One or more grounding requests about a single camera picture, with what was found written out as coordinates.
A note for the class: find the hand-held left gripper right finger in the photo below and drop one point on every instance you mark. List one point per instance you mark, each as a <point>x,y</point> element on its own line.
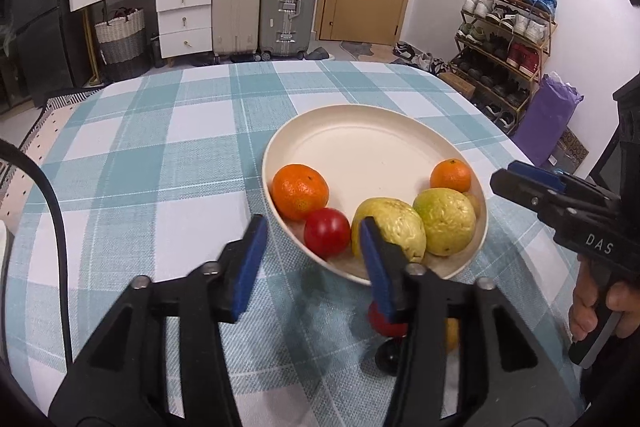
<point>377,267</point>

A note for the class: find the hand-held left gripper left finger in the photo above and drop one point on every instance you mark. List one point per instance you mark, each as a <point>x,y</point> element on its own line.
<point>250,267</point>

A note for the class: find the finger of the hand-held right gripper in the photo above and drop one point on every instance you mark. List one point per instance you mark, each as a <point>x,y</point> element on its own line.
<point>537,174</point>
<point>525,194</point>

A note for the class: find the yellow guava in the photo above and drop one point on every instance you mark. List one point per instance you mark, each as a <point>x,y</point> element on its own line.
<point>395,224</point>

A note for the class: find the red tomato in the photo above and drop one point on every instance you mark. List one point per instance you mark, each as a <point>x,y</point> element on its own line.
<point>382,324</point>
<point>327,233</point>

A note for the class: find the orange mandarin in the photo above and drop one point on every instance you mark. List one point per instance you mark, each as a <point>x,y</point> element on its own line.
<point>300,192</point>
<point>451,176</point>

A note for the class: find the green guava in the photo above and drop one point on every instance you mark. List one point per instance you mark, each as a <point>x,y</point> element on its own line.
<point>445,222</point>

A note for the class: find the dark purple plum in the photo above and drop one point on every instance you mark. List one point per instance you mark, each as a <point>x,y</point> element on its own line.
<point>387,357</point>

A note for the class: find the cream round plate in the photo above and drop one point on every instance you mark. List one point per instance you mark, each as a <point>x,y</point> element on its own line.
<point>365,147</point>

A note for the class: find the person's right hand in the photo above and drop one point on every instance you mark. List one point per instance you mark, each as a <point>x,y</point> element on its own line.
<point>582,302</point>

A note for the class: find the brown patterned door mat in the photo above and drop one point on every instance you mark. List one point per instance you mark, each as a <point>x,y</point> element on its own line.
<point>572,149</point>

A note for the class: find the purple paper bag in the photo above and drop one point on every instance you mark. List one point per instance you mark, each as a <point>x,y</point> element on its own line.
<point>547,122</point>

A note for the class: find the small cardboard box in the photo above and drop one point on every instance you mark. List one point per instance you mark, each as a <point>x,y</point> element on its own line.
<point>457,84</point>

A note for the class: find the wooden shoe rack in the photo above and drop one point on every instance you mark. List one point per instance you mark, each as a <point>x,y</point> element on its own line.
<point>547,37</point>

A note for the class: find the teal checked tablecloth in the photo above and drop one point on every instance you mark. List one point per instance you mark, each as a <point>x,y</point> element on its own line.
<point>150,157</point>

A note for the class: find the group of shoes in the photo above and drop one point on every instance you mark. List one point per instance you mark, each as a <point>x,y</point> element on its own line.
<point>500,17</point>

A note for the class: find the grey door mat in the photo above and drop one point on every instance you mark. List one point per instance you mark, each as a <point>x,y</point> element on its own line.
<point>360,51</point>

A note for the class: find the patterned floor rug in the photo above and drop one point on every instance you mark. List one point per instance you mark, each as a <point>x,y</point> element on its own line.
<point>45,132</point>

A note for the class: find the white drawer dresser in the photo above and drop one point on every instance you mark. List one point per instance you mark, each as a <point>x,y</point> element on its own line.
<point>182,22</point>

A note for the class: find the grey wicker basket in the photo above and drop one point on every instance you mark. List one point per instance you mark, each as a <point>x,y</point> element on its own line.
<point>122,47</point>

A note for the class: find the beige suitcase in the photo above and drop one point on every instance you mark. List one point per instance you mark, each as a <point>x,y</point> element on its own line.
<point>237,7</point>

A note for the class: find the silver suitcase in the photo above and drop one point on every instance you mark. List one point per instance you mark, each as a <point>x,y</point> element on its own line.
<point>290,7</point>

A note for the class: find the dark grey fridge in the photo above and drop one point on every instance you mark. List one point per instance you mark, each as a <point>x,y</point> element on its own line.
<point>45,32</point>

